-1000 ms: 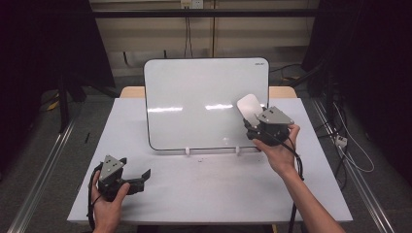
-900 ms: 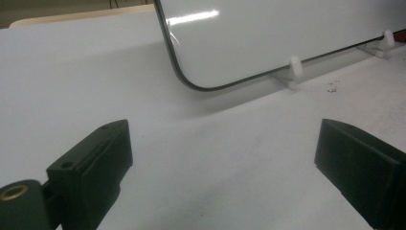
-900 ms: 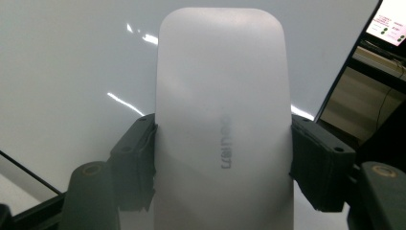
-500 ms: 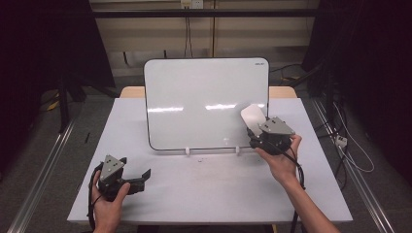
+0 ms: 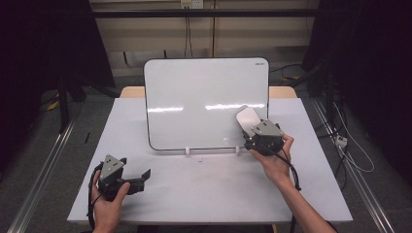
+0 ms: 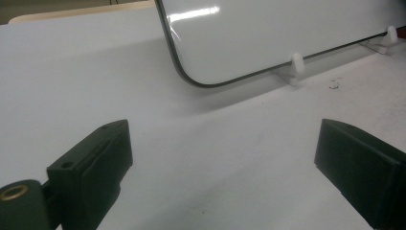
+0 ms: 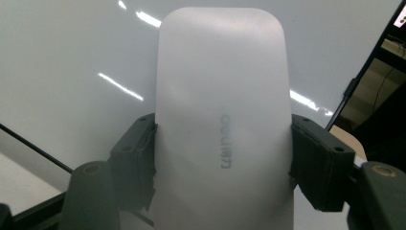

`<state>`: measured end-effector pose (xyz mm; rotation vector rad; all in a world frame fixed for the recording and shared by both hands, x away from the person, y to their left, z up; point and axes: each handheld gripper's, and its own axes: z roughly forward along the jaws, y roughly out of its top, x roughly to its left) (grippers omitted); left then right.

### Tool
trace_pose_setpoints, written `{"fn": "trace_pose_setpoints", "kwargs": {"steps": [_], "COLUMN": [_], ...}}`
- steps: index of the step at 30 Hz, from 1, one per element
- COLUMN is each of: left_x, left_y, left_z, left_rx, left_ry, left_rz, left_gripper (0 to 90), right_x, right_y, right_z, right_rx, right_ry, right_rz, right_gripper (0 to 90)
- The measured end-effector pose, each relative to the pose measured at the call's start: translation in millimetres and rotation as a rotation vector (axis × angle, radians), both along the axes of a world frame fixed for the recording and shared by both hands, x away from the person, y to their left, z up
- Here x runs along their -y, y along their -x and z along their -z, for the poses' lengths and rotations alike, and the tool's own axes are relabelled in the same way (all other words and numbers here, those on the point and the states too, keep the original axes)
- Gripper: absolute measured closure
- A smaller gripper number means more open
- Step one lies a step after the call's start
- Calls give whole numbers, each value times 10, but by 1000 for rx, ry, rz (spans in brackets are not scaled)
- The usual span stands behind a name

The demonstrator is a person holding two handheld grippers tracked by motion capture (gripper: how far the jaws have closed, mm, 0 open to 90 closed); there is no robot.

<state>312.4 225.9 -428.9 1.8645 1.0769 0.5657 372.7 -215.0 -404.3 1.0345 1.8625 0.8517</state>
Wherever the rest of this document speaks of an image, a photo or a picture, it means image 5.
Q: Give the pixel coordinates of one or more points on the white table cover sheet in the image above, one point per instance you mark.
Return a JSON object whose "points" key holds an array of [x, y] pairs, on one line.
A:
{"points": [[200, 187]]}

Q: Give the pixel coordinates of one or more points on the black horizontal bar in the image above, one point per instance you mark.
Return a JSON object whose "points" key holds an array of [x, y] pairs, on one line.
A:
{"points": [[200, 13]]}

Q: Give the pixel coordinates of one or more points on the person's right hand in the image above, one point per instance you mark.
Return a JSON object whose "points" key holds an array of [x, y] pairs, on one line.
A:
{"points": [[275, 165]]}

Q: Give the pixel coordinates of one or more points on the person's left hand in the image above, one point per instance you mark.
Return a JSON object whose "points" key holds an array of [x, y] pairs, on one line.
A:
{"points": [[108, 210]]}

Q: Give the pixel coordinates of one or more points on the white whiteboard eraser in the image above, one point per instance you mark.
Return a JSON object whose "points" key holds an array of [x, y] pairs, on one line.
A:
{"points": [[247, 117]]}

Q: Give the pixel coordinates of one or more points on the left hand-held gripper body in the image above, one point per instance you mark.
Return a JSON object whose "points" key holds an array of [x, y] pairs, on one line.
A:
{"points": [[111, 179]]}

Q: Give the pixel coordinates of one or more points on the white whiteboard with black rim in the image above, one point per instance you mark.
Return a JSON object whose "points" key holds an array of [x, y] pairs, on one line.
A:
{"points": [[200, 87]]}

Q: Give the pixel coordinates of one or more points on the white wall socket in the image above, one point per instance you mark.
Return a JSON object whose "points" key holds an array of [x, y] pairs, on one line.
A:
{"points": [[191, 4]]}

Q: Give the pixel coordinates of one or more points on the white power strip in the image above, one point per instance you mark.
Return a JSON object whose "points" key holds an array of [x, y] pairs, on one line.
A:
{"points": [[341, 141]]}

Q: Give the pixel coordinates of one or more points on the white whiteboard stand clip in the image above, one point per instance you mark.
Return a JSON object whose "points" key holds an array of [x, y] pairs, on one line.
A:
{"points": [[237, 150], [187, 150]]}

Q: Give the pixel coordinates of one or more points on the dark curtain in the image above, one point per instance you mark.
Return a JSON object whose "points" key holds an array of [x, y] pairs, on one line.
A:
{"points": [[372, 64], [39, 48]]}

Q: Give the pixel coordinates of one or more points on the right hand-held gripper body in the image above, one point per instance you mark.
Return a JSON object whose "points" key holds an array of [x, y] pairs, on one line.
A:
{"points": [[267, 137]]}

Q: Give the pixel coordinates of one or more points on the aluminium floor rail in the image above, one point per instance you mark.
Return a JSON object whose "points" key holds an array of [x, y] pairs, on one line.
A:
{"points": [[42, 174], [356, 174]]}

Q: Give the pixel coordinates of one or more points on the black metal stand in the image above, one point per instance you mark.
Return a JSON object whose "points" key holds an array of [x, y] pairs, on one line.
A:
{"points": [[63, 97]]}

